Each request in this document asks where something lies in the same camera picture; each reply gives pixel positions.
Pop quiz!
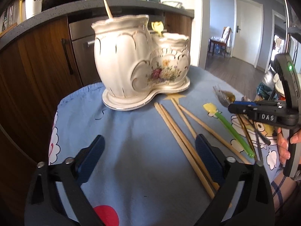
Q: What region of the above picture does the white door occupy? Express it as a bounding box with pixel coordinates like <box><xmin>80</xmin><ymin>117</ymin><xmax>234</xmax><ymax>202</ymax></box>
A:
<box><xmin>231</xmin><ymin>0</ymin><xmax>264</xmax><ymax>67</ymax></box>

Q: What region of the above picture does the silver fork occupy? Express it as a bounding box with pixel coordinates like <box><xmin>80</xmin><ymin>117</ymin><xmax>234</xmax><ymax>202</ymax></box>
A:
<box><xmin>213</xmin><ymin>86</ymin><xmax>263</xmax><ymax>161</ymax></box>

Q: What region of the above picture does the wooden chair with cloth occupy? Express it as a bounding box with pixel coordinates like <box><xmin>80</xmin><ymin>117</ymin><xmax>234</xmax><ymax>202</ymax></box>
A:
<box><xmin>208</xmin><ymin>27</ymin><xmax>232</xmax><ymax>58</ymax></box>

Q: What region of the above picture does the brown wooden cabinet door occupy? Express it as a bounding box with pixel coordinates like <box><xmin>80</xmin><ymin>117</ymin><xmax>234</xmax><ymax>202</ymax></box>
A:
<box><xmin>1</xmin><ymin>16</ymin><xmax>82</xmax><ymax>162</ymax></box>

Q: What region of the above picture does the white floral ceramic utensil holder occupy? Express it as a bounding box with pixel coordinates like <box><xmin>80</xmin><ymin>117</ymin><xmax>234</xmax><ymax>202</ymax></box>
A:
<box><xmin>91</xmin><ymin>15</ymin><xmax>190</xmax><ymax>111</ymax></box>

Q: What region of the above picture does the grey kitchen countertop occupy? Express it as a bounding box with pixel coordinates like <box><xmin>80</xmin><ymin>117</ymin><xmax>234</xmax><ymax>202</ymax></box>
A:
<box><xmin>1</xmin><ymin>0</ymin><xmax>194</xmax><ymax>48</ymax></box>

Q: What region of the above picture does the blue cartoon tablecloth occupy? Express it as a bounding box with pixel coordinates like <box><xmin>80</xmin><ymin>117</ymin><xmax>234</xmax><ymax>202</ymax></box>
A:
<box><xmin>49</xmin><ymin>66</ymin><xmax>285</xmax><ymax>225</ymax></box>

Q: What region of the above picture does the white canister with lid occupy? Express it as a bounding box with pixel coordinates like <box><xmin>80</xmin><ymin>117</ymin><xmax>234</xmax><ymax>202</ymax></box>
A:
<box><xmin>25</xmin><ymin>0</ymin><xmax>43</xmax><ymax>19</ymax></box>

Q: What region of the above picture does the wooden chopstick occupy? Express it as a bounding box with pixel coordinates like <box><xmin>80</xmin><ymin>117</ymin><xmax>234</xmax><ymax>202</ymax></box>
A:
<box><xmin>171</xmin><ymin>98</ymin><xmax>197</xmax><ymax>139</ymax></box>
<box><xmin>159</xmin><ymin>104</ymin><xmax>219</xmax><ymax>191</ymax></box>
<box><xmin>178</xmin><ymin>105</ymin><xmax>251</xmax><ymax>164</ymax></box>
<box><xmin>154</xmin><ymin>103</ymin><xmax>214</xmax><ymax>199</ymax></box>

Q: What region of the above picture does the green yellow tulip spoon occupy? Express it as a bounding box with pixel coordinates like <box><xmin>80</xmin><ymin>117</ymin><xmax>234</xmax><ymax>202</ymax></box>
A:
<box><xmin>203</xmin><ymin>103</ymin><xmax>255</xmax><ymax>158</ymax></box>

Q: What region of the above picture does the person right hand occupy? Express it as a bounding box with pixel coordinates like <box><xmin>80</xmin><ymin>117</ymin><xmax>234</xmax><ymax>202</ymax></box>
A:
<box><xmin>277</xmin><ymin>128</ymin><xmax>301</xmax><ymax>165</ymax></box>

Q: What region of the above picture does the yellow tulip spoon in holder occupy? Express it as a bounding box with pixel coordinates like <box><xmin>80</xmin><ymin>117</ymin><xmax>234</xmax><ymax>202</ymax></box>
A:
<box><xmin>151</xmin><ymin>21</ymin><xmax>164</xmax><ymax>37</ymax></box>

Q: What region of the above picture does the stainless steel dishwasher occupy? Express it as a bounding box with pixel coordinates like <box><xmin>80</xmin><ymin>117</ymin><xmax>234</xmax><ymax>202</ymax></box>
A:
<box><xmin>68</xmin><ymin>16</ymin><xmax>107</xmax><ymax>86</ymax></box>

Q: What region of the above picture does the chopstick standing in holder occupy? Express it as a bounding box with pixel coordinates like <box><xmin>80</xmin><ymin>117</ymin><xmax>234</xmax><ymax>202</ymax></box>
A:
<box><xmin>103</xmin><ymin>0</ymin><xmax>113</xmax><ymax>19</ymax></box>

